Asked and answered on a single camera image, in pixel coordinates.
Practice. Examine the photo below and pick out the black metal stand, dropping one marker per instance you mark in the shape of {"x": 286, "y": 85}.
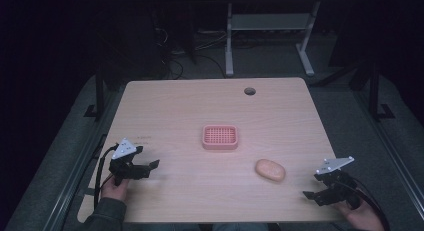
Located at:
{"x": 99, "y": 97}
{"x": 374, "y": 91}

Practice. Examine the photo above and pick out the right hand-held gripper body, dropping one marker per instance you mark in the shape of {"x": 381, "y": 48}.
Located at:
{"x": 336, "y": 181}

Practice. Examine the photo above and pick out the person's left hand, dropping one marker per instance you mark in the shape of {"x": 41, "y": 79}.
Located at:
{"x": 114, "y": 190}

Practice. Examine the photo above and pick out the white metal table frame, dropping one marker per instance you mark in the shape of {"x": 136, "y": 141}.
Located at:
{"x": 270, "y": 21}

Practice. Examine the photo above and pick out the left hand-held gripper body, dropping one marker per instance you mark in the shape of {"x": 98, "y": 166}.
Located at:
{"x": 124, "y": 150}

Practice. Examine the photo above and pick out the person's right hand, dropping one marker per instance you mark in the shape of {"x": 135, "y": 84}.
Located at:
{"x": 363, "y": 217}

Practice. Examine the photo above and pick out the pink soap dish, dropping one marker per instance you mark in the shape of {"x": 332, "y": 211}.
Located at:
{"x": 220, "y": 137}

